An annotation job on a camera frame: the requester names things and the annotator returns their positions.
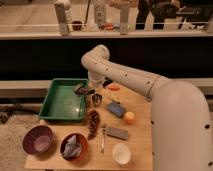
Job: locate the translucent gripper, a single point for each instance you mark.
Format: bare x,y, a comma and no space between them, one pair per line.
95,88

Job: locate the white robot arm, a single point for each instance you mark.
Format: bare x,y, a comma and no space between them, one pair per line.
181,129

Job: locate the green plastic tray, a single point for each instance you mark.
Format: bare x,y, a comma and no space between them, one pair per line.
62,103

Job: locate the metal measuring cup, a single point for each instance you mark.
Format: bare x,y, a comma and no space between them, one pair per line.
98,97

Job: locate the orange carrot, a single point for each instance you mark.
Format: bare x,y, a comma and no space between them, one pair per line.
113,87

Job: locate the blue sponge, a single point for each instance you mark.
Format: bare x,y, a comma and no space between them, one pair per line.
116,109

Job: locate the metal fork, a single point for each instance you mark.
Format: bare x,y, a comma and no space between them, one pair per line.
104,126

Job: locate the orange fruit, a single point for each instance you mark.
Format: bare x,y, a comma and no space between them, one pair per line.
129,118

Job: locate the red bowl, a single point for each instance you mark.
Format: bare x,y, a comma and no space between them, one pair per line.
80,139

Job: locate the grey sponge block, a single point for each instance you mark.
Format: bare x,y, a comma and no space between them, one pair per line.
117,133

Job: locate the dark red cup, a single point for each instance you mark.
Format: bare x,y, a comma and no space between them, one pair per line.
77,25

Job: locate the grey crumpled cloth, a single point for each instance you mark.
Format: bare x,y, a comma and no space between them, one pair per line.
72,148

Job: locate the white small bowl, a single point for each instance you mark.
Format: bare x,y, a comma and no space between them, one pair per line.
121,154

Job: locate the purple bowl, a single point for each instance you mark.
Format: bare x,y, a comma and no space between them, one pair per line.
37,140

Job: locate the person in dark clothes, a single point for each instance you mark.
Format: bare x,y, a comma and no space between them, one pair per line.
160,9

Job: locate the grey metal post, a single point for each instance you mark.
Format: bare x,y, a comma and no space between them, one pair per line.
124,16
61,17

